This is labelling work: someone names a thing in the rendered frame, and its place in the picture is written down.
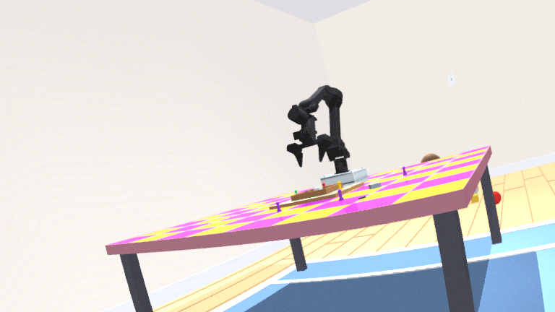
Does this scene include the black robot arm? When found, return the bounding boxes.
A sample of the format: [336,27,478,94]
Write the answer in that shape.
[288,85,350,174]

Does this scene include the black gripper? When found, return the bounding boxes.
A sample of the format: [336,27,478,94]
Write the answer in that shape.
[287,126,332,168]

